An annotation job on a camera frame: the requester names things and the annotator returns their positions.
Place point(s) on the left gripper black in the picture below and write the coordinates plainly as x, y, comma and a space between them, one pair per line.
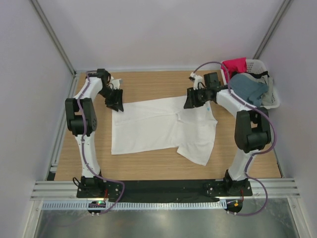
114, 96

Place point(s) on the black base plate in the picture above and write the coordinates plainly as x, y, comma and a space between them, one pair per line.
162, 191

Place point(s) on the pink t shirt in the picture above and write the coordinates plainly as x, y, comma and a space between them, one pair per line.
238, 65

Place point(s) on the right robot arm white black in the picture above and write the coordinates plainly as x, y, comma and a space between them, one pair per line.
252, 130

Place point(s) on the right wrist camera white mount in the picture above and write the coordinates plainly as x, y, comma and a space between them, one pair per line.
197, 81

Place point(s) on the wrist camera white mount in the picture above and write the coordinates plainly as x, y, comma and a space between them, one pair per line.
115, 83
197, 81

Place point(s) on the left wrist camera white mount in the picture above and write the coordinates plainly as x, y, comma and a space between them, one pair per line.
115, 83

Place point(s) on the white t shirt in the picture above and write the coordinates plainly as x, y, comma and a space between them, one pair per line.
164, 123

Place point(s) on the right aluminium corner post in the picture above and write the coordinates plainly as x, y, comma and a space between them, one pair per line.
282, 11

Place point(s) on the left aluminium corner post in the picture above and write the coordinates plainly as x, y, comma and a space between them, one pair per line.
50, 31

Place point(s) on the white laundry basket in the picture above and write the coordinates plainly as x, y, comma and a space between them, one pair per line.
253, 66

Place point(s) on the aluminium frame rail front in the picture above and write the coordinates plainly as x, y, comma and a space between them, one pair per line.
64, 190

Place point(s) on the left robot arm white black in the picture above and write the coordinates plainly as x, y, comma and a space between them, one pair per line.
82, 122

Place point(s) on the white slotted cable duct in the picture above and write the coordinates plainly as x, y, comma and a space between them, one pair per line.
98, 205

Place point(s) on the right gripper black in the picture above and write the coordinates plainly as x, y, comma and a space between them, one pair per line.
193, 96

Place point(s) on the aluminium corner post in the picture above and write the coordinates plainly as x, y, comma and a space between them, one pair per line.
50, 31
282, 11

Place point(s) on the blue grey t shirt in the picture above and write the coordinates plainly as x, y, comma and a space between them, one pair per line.
247, 89

